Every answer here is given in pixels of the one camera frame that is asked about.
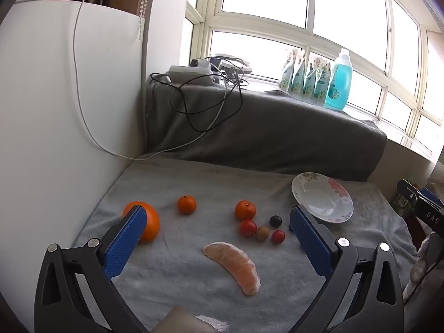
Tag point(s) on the dark grey blanket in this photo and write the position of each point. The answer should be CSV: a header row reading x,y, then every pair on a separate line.
x,y
277,128

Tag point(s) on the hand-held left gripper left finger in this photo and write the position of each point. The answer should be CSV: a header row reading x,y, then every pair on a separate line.
x,y
125,242

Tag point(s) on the small brown round fruit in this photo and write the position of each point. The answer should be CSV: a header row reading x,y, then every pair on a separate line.
x,y
262,233

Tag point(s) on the patterned cloth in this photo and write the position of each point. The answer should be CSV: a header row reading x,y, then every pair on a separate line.
x,y
421,260

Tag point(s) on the white floral plate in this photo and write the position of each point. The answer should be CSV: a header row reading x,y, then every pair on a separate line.
x,y
322,194

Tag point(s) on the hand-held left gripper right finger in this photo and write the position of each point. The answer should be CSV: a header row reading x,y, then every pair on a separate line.
x,y
312,246

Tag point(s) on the white power strip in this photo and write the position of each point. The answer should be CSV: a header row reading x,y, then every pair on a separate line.
x,y
190,73

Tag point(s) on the small cherry tomato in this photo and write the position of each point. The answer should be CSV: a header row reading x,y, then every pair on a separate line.
x,y
278,236

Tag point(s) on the blue detergent bottle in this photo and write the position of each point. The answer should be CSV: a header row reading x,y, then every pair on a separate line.
x,y
338,83

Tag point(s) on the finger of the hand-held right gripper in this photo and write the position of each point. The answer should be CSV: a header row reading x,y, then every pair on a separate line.
x,y
409,189
432,194

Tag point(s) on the large cherry tomato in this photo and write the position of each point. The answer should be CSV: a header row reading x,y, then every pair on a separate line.
x,y
247,228

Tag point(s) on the light grey fleece blanket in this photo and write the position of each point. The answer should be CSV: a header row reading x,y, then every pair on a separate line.
x,y
173,284

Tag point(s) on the large orange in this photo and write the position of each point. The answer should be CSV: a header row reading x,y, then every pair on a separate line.
x,y
152,225

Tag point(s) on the white window frame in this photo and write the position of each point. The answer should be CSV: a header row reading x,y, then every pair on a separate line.
x,y
263,29

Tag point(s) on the small tangerine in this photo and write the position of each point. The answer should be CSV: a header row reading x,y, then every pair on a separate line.
x,y
187,204

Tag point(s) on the dark purple grape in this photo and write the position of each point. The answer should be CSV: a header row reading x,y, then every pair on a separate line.
x,y
275,220

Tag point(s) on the floral refill pouch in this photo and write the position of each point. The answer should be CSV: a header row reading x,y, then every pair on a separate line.
x,y
298,74
286,73
322,81
309,79

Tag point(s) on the medium tangerine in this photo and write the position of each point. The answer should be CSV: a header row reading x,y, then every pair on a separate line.
x,y
245,210

